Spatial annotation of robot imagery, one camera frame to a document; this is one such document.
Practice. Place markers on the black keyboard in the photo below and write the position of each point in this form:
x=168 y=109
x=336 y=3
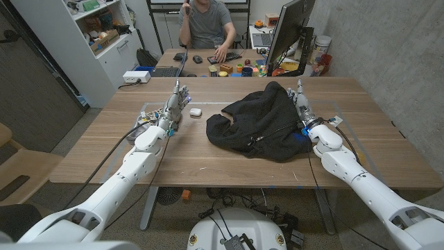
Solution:
x=232 y=56

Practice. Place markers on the black monitor stand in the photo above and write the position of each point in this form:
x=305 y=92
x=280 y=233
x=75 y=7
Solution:
x=307 y=45

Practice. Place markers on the white power strip box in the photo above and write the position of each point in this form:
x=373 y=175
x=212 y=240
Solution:
x=136 y=76

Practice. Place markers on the black backpack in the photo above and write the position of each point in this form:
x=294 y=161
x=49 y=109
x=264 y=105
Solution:
x=146 y=58

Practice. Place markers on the brown toy block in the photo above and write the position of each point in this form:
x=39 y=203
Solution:
x=226 y=68

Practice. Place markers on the person in grey t-shirt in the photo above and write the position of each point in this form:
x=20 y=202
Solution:
x=208 y=24

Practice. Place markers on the yellow bowl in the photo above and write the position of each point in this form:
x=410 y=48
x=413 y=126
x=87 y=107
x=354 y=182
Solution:
x=289 y=66

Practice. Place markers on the wooden chair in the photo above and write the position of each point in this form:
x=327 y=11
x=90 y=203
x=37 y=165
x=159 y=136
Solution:
x=31 y=166

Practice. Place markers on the black pouch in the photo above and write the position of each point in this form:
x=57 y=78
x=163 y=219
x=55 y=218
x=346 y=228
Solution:
x=180 y=56

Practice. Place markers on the blue cup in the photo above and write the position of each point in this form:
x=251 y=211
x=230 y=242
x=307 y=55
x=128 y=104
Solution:
x=247 y=72

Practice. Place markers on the black laptop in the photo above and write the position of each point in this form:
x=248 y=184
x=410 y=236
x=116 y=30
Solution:
x=164 y=72

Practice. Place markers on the black fan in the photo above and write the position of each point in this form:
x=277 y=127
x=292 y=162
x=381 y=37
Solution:
x=169 y=196

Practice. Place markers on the white airpods case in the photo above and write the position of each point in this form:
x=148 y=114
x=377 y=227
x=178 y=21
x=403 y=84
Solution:
x=195 y=112

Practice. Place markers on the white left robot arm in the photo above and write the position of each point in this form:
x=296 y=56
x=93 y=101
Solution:
x=135 y=166

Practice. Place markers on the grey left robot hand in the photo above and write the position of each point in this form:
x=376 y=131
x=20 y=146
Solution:
x=172 y=107

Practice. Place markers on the grey metal table leg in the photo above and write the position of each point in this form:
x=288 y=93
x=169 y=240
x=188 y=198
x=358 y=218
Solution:
x=326 y=212
x=148 y=208

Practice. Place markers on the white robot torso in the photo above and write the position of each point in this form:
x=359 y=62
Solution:
x=243 y=222

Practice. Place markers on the black hoodie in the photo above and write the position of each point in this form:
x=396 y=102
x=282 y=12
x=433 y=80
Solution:
x=260 y=121

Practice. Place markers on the cardboard box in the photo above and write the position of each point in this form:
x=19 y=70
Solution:
x=105 y=41

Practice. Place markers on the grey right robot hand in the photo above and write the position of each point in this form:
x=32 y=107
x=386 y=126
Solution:
x=304 y=107

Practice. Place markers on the blue box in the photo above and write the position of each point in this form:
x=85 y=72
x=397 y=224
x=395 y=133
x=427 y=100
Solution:
x=262 y=40

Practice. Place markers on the orange block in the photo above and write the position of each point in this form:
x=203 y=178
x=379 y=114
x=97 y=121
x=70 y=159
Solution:
x=186 y=194

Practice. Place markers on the small orange object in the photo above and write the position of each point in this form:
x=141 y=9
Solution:
x=258 y=24

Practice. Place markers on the black computer mouse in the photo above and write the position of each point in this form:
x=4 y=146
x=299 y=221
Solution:
x=197 y=59

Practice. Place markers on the orange box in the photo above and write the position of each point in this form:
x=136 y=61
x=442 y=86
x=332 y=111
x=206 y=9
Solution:
x=272 y=20

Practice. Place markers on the clear plastic package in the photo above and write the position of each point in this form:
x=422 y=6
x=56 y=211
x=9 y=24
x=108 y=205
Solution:
x=147 y=116

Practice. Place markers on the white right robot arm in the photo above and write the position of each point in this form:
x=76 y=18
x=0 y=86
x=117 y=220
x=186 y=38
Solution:
x=364 y=187

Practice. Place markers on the black computer monitor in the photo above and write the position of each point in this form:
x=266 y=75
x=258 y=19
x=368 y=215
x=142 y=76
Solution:
x=288 y=27

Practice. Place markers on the white canister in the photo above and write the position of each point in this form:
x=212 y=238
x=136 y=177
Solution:
x=320 y=48

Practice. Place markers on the white shelf cabinet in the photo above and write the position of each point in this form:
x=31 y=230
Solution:
x=79 y=62

